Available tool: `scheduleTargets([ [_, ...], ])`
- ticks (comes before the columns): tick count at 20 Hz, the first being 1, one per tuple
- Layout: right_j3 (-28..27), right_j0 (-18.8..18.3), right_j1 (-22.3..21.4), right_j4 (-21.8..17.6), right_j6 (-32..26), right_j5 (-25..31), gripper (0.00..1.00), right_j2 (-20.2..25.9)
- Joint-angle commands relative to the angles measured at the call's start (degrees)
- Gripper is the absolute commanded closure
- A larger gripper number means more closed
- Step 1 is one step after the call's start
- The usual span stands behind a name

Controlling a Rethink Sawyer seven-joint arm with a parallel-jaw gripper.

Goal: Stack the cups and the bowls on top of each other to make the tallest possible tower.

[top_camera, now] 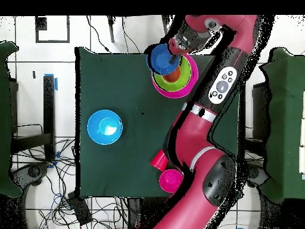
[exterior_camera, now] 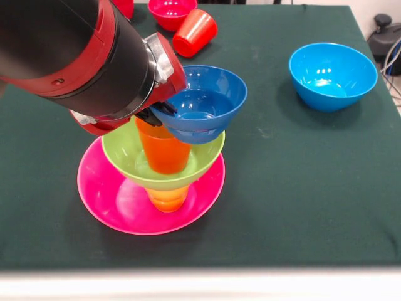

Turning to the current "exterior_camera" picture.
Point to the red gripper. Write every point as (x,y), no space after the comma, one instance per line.
(177,78)

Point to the orange cup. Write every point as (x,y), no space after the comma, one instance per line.
(164,153)

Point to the green bowl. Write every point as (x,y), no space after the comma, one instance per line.
(122,150)

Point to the small dark blue bowl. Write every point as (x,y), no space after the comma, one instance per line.
(216,94)

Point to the red cup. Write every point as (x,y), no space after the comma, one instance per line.
(125,7)
(194,34)

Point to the yellow cup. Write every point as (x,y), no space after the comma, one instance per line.
(169,200)

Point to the large pink bowl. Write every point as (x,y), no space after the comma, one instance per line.
(100,194)

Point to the light blue bowl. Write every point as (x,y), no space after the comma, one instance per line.
(332,78)

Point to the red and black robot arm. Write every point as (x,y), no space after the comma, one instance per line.
(78,56)

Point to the small pink bowl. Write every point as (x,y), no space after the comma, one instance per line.
(170,12)

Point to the dark green table cloth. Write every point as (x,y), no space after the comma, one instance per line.
(282,219)

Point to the black chair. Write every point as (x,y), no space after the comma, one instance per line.
(383,34)

